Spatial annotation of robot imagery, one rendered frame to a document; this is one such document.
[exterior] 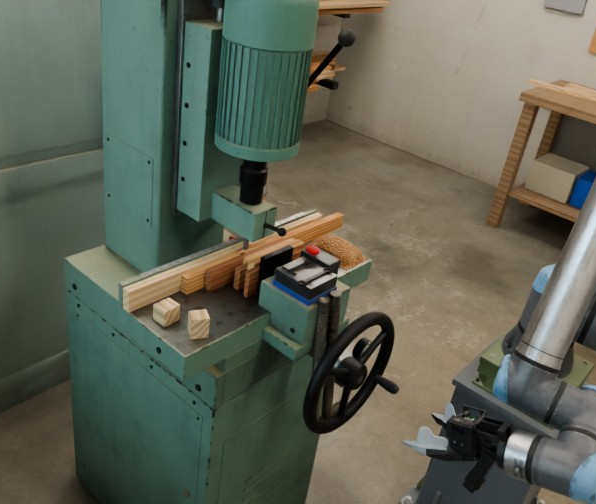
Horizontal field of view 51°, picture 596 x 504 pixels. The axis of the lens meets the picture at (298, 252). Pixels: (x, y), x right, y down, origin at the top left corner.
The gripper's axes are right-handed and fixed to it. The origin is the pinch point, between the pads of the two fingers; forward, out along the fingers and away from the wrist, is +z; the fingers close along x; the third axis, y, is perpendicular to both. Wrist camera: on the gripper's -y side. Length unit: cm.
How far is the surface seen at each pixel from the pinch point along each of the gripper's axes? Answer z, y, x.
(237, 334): 25.2, 27.5, 24.3
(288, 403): 35.7, -2.0, 3.2
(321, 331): 14.5, 24.9, 11.2
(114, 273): 70, 34, 23
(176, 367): 28, 26, 38
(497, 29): 130, 85, -325
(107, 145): 69, 65, 18
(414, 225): 139, -24, -220
